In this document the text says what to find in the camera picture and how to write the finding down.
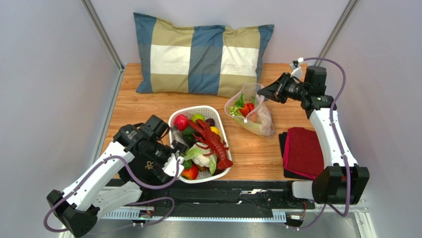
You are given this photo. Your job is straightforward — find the green orange mango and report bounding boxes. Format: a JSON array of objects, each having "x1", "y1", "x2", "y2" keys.
[{"x1": 183, "y1": 160, "x2": 193, "y2": 169}]

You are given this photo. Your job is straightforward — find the clear pink zip top bag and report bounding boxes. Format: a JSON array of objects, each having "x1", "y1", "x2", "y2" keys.
[{"x1": 224, "y1": 83, "x2": 275, "y2": 138}]

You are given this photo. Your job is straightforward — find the orange carrot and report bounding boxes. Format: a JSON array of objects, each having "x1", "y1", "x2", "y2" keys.
[{"x1": 239, "y1": 103, "x2": 251, "y2": 117}]

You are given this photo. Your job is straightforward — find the green celery stalk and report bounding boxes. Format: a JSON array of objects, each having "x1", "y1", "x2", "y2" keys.
[{"x1": 229, "y1": 93, "x2": 259, "y2": 132}]

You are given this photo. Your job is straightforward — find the white radish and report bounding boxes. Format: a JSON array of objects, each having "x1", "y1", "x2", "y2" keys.
[{"x1": 257, "y1": 104, "x2": 275, "y2": 138}]

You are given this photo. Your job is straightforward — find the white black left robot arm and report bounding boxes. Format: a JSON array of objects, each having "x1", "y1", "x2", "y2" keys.
[{"x1": 47, "y1": 115, "x2": 188, "y2": 238}]

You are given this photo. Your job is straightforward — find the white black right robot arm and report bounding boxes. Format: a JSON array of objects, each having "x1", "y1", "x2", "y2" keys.
[{"x1": 258, "y1": 66, "x2": 370, "y2": 205}]

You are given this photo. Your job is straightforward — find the green cabbage leaf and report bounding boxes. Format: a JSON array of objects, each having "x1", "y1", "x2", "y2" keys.
[{"x1": 184, "y1": 146, "x2": 208, "y2": 161}]

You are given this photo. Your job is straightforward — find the grey toy fish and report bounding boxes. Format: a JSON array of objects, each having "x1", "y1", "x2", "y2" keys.
[{"x1": 170, "y1": 126, "x2": 190, "y2": 148}]

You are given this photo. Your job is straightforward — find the black cap with logo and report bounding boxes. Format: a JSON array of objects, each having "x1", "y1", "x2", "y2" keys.
[{"x1": 127, "y1": 153, "x2": 171, "y2": 185}]

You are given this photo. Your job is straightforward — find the white cauliflower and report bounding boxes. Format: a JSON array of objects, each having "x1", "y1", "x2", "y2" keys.
[{"x1": 192, "y1": 143, "x2": 217, "y2": 168}]

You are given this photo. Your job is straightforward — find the small orange fruit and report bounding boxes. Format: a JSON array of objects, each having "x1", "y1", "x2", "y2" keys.
[{"x1": 181, "y1": 165, "x2": 199, "y2": 180}]

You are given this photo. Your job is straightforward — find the red apple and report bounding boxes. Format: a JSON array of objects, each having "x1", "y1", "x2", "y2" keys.
[{"x1": 173, "y1": 115, "x2": 189, "y2": 131}]

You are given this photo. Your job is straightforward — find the red toy lobster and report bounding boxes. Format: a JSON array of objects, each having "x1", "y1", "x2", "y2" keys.
[{"x1": 188, "y1": 119, "x2": 233, "y2": 170}]

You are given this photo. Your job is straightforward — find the green pear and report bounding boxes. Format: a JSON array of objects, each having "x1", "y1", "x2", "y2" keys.
[{"x1": 191, "y1": 114, "x2": 206, "y2": 122}]

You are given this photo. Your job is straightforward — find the yellow bell pepper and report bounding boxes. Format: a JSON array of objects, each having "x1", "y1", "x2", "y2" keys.
[{"x1": 210, "y1": 126, "x2": 220, "y2": 135}]

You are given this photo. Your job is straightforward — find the dark purple fruit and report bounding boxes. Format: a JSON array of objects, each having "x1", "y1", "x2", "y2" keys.
[{"x1": 206, "y1": 118, "x2": 215, "y2": 126}]

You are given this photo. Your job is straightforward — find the white plastic basket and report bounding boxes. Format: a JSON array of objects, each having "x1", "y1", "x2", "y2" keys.
[{"x1": 167, "y1": 105, "x2": 233, "y2": 184}]

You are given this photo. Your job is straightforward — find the dark red folded cloth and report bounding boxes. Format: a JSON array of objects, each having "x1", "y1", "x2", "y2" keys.
[{"x1": 284, "y1": 127, "x2": 327, "y2": 180}]

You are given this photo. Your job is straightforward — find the checkered blue beige pillow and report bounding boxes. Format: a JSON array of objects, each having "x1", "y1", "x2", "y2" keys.
[{"x1": 133, "y1": 13, "x2": 274, "y2": 98}]

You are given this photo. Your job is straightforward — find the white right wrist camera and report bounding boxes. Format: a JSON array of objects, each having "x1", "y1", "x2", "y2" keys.
[{"x1": 290, "y1": 58, "x2": 304, "y2": 79}]

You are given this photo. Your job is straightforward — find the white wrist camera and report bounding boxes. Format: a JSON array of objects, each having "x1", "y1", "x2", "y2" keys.
[
  {"x1": 290, "y1": 58, "x2": 304, "y2": 79},
  {"x1": 162, "y1": 154, "x2": 185, "y2": 178}
]

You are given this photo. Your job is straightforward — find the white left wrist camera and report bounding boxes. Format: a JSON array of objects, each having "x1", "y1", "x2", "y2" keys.
[{"x1": 162, "y1": 154, "x2": 185, "y2": 178}]

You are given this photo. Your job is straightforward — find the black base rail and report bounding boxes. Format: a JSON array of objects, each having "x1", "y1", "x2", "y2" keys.
[{"x1": 70, "y1": 178, "x2": 317, "y2": 229}]

